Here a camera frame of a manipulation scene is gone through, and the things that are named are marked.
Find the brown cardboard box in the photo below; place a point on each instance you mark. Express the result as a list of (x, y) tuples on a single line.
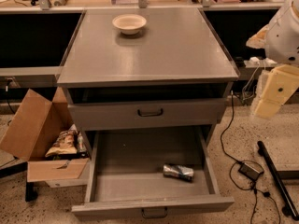
[(31, 135)]

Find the snack chip bag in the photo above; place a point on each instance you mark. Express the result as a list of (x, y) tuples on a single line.
[(64, 144)]

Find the grey drawer cabinet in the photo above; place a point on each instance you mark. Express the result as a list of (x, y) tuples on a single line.
[(176, 56)]

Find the closed grey upper drawer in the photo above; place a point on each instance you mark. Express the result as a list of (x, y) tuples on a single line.
[(129, 115)]

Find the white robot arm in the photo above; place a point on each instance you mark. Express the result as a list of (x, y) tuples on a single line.
[(280, 41)]

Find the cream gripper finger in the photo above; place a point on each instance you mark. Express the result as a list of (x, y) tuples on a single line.
[(274, 89)]

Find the white ceramic bowl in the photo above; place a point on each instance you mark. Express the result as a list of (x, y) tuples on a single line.
[(129, 24)]

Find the small bottle in box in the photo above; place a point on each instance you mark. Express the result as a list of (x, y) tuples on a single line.
[(80, 144)]

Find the black power adapter brick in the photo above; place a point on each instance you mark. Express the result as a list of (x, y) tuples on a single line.
[(249, 172)]

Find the silver blue redbull can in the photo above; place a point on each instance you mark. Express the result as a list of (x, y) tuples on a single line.
[(179, 171)]

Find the white power strip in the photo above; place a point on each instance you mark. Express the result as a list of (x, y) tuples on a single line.
[(263, 62)]

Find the black metal stand leg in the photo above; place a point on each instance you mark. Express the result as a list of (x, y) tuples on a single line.
[(289, 209)]

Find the open grey lower drawer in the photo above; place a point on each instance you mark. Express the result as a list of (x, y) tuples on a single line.
[(127, 178)]

